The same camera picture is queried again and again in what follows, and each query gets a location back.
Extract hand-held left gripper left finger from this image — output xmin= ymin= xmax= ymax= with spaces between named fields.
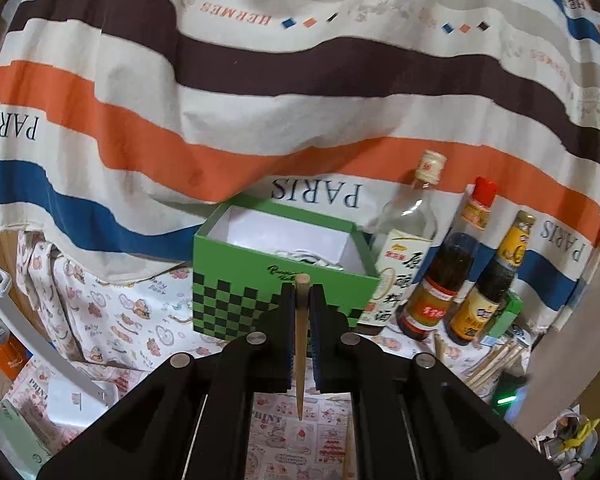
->
xmin=37 ymin=282 xmax=297 ymax=480

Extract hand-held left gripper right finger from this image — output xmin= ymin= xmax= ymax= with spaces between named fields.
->
xmin=307 ymin=283 xmax=563 ymax=480

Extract single pointed bamboo chopstick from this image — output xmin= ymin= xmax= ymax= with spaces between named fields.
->
xmin=294 ymin=274 xmax=312 ymax=421

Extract bundle of wooden chopsticks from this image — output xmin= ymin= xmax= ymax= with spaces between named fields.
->
xmin=467 ymin=342 xmax=525 ymax=388

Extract green checkered box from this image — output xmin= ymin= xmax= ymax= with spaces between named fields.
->
xmin=192 ymin=195 xmax=383 ymax=348

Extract small toy figure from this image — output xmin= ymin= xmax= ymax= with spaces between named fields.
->
xmin=532 ymin=405 xmax=600 ymax=466

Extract green drink carton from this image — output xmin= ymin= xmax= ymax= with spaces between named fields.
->
xmin=487 ymin=292 xmax=524 ymax=338

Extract pink cartoon-print cloth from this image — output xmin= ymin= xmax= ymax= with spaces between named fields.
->
xmin=2 ymin=355 xmax=481 ymax=480

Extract yellow-labelled dark sauce bottle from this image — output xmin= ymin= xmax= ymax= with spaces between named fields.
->
xmin=445 ymin=210 xmax=537 ymax=346

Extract red-capped dark oil bottle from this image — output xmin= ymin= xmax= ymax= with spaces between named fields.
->
xmin=397 ymin=176 xmax=498 ymax=342

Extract clear cooking wine bottle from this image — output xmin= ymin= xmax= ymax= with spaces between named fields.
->
xmin=357 ymin=150 xmax=448 ymax=337

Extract bear-print white cloth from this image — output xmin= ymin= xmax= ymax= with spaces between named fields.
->
xmin=17 ymin=232 xmax=531 ymax=396

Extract white flat box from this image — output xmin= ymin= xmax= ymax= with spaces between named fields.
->
xmin=47 ymin=375 xmax=118 ymax=428

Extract striped printed blanket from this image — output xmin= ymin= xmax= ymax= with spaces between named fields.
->
xmin=0 ymin=0 xmax=600 ymax=331

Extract orange container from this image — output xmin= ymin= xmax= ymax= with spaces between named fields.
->
xmin=0 ymin=315 xmax=31 ymax=381

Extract pale green package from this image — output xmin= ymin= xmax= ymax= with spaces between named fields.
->
xmin=0 ymin=400 xmax=51 ymax=478

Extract white tangled cord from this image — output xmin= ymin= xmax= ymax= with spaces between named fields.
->
xmin=275 ymin=246 xmax=346 ymax=272

